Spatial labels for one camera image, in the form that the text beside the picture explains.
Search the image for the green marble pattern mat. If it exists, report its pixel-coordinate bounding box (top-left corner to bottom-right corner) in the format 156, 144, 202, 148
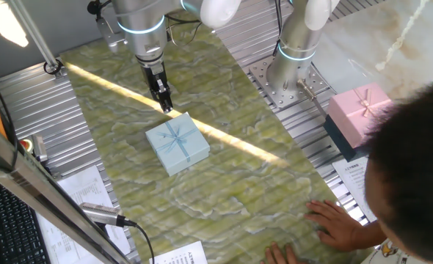
60, 10, 375, 264

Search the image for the light blue ribboned box lid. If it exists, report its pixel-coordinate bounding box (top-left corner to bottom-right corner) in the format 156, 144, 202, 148
145, 111, 211, 177

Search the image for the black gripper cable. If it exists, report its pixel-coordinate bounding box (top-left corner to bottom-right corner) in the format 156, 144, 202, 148
164, 13, 203, 48

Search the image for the red emergency stop button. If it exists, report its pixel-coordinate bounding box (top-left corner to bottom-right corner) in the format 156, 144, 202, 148
19, 137, 34, 154

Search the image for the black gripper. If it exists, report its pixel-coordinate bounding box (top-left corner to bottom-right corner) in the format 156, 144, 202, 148
139, 60, 174, 114

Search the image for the white printed t-shirt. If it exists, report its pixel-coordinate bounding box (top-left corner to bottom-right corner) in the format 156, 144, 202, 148
361, 238, 429, 264

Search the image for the brass base connector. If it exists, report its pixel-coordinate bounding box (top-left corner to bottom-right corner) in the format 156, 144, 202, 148
296, 78, 318, 102

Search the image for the white marble pattern sheet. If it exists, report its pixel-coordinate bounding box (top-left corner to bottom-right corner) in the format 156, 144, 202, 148
311, 0, 433, 100

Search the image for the pink gift box with bow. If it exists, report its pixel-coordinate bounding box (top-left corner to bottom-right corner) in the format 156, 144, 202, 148
326, 82, 393, 150

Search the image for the small printed paper sheet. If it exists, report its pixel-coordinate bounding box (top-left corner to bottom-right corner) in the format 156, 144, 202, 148
149, 241, 208, 264

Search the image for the bright lamp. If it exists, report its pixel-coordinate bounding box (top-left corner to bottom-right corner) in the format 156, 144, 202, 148
0, 0, 29, 48

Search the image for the person left hand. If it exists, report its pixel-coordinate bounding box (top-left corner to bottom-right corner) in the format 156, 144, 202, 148
260, 241, 308, 264

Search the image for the person right forearm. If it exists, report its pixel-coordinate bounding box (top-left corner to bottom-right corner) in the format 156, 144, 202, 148
355, 219, 388, 252

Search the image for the person right hand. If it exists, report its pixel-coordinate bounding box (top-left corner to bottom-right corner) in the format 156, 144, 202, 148
304, 199, 363, 252

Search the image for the metal robot mounting plate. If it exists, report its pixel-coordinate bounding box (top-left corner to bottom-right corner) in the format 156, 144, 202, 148
249, 54, 337, 109

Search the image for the grey metal clamp device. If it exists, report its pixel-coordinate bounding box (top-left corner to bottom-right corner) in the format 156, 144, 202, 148
32, 133, 48, 163

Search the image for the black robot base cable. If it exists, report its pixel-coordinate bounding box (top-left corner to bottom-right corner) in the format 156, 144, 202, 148
273, 0, 284, 58

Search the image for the thin black cable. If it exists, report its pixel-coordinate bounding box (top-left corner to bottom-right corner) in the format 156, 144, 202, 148
0, 75, 19, 173

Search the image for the dark navy box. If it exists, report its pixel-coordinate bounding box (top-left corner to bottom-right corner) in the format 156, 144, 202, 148
323, 115, 368, 163

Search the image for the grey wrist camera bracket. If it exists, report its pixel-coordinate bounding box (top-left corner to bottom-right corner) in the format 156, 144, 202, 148
95, 16, 127, 54

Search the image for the aluminium frame bar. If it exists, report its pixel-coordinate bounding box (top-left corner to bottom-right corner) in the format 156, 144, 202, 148
0, 109, 133, 264

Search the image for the person head dark hair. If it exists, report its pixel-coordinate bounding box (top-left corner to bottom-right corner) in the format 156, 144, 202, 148
362, 76, 433, 264

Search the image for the black keyboard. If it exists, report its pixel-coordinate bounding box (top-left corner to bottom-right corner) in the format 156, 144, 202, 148
0, 175, 51, 264

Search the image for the large printed paper sheet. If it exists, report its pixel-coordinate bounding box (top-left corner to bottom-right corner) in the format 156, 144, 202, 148
36, 164, 131, 264

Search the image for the metal lamp pole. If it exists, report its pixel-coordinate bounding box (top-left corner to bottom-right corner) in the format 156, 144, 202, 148
7, 0, 65, 76

